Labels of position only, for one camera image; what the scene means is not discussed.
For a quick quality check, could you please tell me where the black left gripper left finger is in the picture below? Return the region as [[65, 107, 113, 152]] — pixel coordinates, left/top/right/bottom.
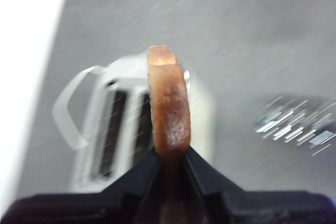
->
[[7, 147, 165, 224]]

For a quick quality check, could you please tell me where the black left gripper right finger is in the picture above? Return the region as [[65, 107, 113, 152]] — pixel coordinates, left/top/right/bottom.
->
[[183, 146, 336, 224]]

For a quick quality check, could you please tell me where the brown crusted bread slice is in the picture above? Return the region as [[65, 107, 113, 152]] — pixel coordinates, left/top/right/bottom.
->
[[147, 45, 192, 224]]

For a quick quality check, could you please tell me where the shiny steel toast rack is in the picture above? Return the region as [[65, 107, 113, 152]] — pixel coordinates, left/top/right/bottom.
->
[[253, 94, 336, 157]]

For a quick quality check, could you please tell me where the cream two-slot toaster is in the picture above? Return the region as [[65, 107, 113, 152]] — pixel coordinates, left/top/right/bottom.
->
[[70, 52, 214, 194]]

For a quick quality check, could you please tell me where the white toaster power cord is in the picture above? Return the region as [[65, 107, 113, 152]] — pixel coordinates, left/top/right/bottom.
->
[[51, 65, 106, 152]]

